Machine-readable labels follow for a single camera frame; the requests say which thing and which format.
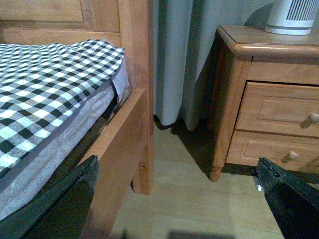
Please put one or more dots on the wooden bed frame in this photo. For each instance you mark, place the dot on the wooden bed frame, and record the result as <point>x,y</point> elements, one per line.
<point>125,145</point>

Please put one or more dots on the wooden drawer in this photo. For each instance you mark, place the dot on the wooden drawer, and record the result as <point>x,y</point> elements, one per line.
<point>280,109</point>
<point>289,152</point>

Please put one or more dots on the checkered bed sheet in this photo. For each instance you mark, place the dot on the checkered bed sheet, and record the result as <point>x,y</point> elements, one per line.
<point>41,86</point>

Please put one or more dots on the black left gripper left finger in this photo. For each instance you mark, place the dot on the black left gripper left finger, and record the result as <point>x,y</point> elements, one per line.
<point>60,211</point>

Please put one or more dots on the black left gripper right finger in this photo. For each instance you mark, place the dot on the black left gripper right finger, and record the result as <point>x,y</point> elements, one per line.
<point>293,202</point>

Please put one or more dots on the grey mattress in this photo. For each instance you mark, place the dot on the grey mattress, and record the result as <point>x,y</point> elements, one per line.
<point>26,179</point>

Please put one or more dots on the wooden nightstand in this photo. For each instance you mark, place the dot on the wooden nightstand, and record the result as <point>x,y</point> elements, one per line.
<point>250,54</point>

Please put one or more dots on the white air purifier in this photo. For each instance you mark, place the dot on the white air purifier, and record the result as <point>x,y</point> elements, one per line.
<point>292,17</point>

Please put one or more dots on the grey curtain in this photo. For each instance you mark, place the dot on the grey curtain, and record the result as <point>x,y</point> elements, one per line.
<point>185,51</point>

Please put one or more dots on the floor power socket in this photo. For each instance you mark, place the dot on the floor power socket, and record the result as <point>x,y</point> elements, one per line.
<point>256,180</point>

